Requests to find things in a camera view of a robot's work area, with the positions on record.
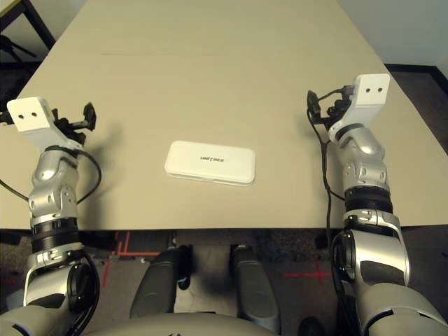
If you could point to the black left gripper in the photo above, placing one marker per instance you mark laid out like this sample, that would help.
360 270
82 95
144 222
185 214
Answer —
71 131

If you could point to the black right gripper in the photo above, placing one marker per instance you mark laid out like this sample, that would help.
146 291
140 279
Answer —
339 108

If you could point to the white plastic pencil case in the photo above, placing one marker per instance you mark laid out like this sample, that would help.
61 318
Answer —
210 164

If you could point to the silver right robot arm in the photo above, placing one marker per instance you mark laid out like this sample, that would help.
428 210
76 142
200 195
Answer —
364 168

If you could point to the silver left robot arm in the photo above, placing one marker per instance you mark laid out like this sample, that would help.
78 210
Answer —
52 199

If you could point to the black tripod stand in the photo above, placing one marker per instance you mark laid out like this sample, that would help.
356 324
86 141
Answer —
17 49

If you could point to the red floor tape cross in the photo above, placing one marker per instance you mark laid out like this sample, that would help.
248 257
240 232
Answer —
316 273

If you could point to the grey right robot leg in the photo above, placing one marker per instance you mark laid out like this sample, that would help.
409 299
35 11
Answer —
252 280

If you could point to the grey robot leg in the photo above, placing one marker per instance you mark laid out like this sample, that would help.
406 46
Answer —
157 280
252 280

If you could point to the grey left robot leg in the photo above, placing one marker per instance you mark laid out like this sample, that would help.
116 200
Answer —
157 280

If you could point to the small black shoe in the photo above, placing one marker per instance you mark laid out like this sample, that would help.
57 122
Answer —
315 327

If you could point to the grey robot torso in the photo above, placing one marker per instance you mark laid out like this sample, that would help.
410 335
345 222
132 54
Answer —
175 327

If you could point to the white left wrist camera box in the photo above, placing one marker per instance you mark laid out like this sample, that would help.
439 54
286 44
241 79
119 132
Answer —
28 115

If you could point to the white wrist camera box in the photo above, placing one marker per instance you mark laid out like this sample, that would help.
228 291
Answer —
367 94
28 115

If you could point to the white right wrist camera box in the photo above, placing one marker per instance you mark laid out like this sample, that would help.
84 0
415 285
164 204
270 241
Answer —
367 94

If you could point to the black metal table frame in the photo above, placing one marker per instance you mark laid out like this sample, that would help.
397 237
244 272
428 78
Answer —
40 21

